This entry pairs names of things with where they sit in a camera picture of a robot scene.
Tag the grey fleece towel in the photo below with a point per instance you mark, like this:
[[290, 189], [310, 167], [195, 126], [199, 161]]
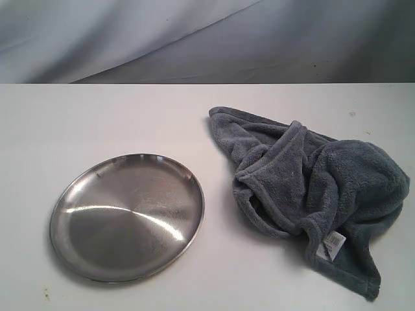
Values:
[[290, 181]]

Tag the white printed paper label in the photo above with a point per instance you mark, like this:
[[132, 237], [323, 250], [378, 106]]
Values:
[[330, 246]]

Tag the round stainless steel plate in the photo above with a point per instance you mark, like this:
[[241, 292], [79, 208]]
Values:
[[127, 218]]

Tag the white backdrop sheet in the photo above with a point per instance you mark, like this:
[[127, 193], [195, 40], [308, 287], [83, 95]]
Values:
[[207, 42]]

